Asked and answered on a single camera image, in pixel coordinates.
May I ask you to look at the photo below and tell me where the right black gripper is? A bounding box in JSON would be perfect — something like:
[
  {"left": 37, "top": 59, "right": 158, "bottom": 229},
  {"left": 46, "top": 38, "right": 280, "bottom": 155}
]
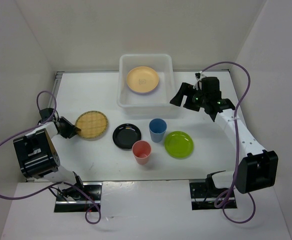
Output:
[{"left": 170, "top": 82, "right": 208, "bottom": 112}]

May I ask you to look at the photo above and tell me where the yellow woven pattern plate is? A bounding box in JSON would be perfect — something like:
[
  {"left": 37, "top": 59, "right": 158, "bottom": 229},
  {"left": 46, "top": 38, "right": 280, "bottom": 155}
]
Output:
[{"left": 75, "top": 110, "right": 109, "bottom": 140}]

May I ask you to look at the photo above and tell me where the orange plastic plate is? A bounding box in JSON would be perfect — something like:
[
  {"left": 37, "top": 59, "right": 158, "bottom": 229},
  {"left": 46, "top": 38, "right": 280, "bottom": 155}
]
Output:
[{"left": 126, "top": 66, "right": 160, "bottom": 94}]

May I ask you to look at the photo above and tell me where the purple plastic plate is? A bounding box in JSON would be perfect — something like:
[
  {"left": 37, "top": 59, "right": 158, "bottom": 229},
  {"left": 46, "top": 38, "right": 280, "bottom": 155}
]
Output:
[{"left": 130, "top": 89, "right": 157, "bottom": 96}]

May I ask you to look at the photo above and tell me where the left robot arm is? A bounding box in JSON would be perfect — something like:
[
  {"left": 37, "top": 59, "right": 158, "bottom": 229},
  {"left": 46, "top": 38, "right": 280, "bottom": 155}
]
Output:
[{"left": 13, "top": 108, "right": 86, "bottom": 200}]

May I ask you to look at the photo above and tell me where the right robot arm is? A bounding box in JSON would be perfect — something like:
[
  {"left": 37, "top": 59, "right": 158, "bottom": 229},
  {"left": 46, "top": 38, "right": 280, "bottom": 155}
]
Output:
[{"left": 170, "top": 77, "right": 279, "bottom": 194}]

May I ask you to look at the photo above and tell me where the white plastic bin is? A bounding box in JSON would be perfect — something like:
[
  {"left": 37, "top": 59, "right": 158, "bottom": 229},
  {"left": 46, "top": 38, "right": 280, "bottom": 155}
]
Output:
[{"left": 117, "top": 54, "right": 177, "bottom": 117}]

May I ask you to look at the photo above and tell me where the blue plastic cup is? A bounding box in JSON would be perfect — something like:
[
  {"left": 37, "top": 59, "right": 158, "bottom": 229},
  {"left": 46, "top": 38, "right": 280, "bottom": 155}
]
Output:
[{"left": 149, "top": 118, "right": 167, "bottom": 143}]

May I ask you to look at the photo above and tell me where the black plate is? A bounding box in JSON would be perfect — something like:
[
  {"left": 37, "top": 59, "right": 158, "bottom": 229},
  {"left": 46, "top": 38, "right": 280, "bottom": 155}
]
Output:
[{"left": 112, "top": 123, "right": 142, "bottom": 150}]

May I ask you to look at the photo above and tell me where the green plastic plate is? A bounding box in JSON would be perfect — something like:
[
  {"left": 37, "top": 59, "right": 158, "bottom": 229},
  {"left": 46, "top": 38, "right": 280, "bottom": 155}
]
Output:
[{"left": 164, "top": 131, "right": 194, "bottom": 159}]

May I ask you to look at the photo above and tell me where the pink plastic cup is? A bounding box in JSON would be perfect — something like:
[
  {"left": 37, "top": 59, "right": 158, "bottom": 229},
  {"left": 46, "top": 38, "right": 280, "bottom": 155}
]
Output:
[{"left": 132, "top": 140, "right": 152, "bottom": 165}]

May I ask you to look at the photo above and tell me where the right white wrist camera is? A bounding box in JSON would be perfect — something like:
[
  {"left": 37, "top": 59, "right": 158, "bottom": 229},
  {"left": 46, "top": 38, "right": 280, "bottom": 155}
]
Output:
[{"left": 193, "top": 71, "right": 207, "bottom": 90}]

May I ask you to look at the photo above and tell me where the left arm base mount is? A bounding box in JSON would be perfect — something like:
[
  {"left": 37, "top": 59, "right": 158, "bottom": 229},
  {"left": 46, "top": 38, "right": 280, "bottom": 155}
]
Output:
[{"left": 50, "top": 182, "right": 103, "bottom": 213}]

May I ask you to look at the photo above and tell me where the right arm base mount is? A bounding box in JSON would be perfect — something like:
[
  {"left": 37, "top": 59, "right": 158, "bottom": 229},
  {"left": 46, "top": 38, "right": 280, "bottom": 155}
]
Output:
[{"left": 189, "top": 179, "right": 226, "bottom": 211}]

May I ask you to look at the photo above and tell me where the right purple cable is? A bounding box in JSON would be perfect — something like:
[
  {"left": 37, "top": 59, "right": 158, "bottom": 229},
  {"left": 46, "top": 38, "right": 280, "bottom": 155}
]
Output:
[{"left": 200, "top": 61, "right": 256, "bottom": 224}]

